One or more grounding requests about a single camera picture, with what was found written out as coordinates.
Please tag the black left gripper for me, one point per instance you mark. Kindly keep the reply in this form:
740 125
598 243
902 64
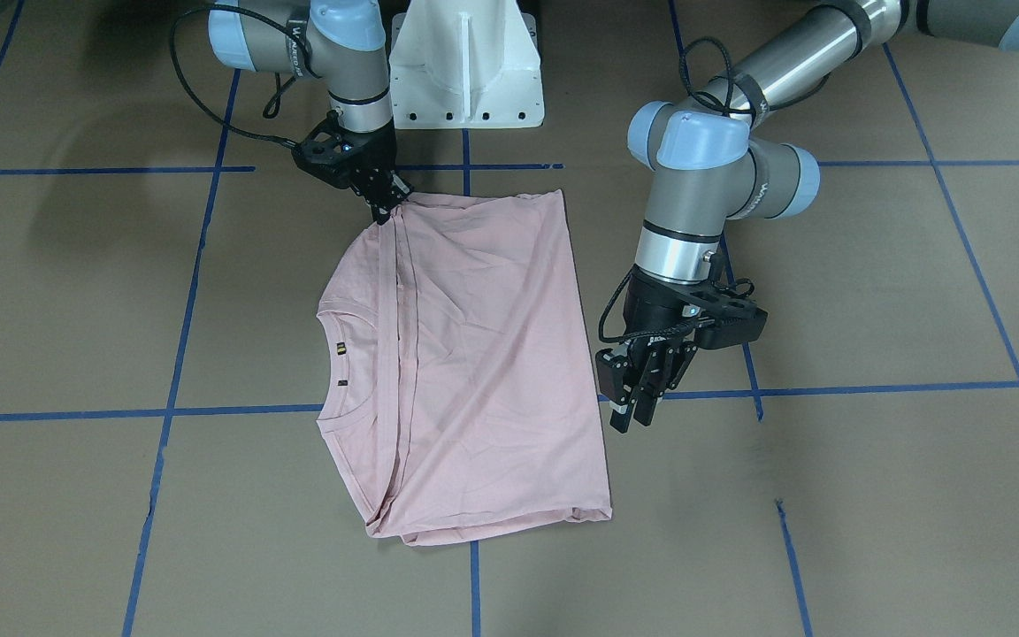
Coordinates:
654 310

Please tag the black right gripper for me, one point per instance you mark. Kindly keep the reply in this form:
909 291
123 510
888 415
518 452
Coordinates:
374 157

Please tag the pink Snoopy t-shirt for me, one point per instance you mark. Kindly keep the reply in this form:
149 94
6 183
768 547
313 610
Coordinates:
462 403

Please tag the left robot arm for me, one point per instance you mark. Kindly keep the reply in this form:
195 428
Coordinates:
903 276

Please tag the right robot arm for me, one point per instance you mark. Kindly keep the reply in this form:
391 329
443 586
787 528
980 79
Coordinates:
341 43

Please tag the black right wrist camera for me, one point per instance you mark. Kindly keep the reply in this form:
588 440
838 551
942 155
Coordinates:
328 153

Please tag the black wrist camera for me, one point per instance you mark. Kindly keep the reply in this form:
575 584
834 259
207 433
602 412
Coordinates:
729 315
328 153

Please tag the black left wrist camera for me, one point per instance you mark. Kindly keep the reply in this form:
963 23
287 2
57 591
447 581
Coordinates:
729 315

